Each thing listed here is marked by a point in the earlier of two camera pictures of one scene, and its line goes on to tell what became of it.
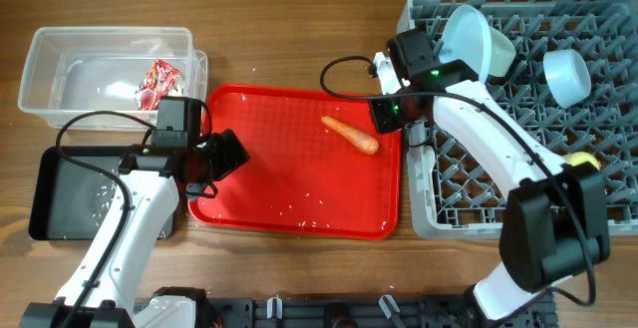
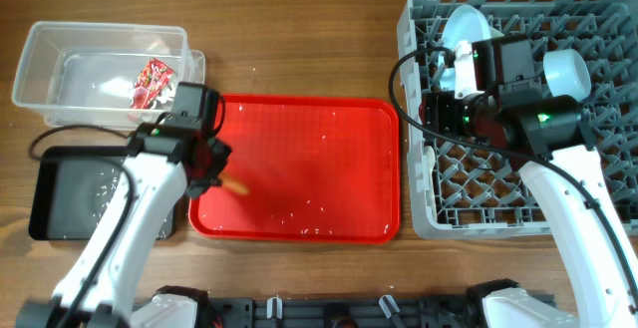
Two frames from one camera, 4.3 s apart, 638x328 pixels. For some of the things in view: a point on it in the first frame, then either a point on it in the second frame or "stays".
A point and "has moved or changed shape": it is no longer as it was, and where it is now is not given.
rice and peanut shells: [103, 198] stays
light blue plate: [467, 36] stays
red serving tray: [302, 177] stays
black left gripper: [229, 151] → [210, 164]
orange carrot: [368, 145] → [233, 184]
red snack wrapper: [159, 80] has moved or changed shape
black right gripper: [385, 114] → [437, 114]
